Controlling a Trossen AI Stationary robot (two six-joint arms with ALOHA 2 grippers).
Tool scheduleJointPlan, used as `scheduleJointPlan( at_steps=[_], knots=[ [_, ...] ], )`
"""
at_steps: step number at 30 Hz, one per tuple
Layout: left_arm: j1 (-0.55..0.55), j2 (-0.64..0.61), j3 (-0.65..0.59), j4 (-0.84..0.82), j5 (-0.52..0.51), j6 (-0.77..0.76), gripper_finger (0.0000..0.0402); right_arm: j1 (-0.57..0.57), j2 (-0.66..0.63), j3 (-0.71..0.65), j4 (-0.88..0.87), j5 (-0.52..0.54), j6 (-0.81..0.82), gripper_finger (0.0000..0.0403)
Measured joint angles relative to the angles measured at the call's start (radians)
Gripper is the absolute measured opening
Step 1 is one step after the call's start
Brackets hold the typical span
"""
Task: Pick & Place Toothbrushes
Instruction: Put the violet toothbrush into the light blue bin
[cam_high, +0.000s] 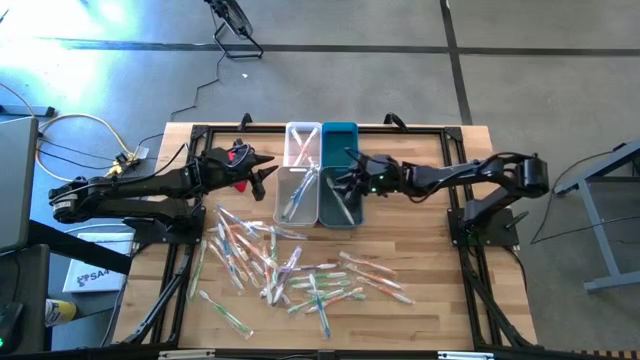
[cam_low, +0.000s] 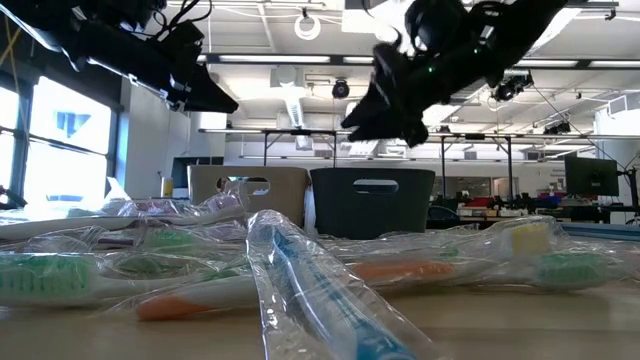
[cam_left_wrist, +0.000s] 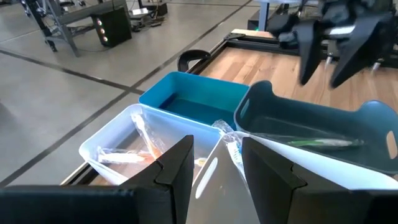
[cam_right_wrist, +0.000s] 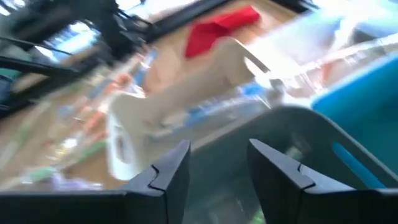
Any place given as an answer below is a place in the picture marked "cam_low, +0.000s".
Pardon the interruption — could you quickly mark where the black computer monitor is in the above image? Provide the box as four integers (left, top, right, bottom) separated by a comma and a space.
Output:
564, 155, 620, 198

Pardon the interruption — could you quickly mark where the purple wrapped toothbrush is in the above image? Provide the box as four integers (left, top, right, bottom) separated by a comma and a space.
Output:
0, 192, 249, 242

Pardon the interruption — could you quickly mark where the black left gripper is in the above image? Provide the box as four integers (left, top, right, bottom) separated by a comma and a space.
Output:
74, 18, 241, 115

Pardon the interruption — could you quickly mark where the white cable ring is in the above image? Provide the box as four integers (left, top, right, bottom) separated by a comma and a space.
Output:
293, 13, 322, 41

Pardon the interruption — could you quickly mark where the dark grey plastic bin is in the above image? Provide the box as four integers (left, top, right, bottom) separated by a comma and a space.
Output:
309, 167, 437, 241

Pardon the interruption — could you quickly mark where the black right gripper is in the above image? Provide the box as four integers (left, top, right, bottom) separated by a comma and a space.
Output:
340, 0, 502, 149

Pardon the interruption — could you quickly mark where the beige plastic bin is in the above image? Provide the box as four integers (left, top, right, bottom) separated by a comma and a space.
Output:
187, 164, 311, 229

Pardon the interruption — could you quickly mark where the orange wrapped toothbrush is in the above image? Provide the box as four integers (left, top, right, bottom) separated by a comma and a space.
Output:
134, 221, 569, 322

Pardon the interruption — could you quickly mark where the blue toothbrush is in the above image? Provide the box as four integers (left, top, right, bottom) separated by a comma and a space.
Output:
246, 208, 444, 360

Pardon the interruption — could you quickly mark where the black workbench frame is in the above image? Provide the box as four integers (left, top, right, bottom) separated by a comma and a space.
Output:
259, 128, 516, 201

